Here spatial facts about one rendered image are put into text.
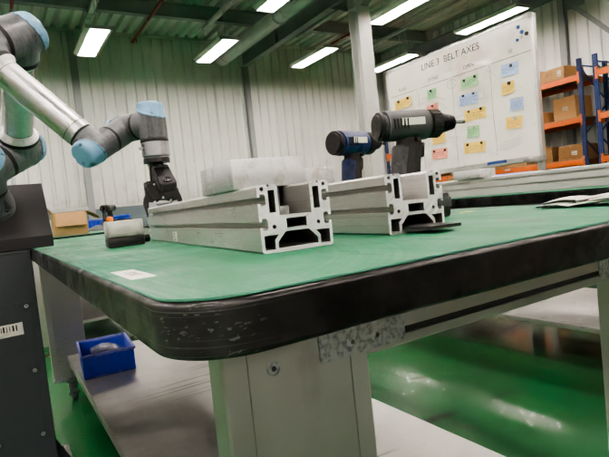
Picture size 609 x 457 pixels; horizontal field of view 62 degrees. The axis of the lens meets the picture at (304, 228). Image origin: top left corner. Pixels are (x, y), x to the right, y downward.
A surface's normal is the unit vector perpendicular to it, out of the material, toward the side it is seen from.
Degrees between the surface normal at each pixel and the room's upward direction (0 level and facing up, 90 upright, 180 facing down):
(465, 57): 90
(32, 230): 46
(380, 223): 90
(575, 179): 90
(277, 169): 90
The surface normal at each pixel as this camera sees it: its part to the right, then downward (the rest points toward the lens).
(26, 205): 0.30, -0.69
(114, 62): 0.51, -0.01
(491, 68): -0.85, 0.11
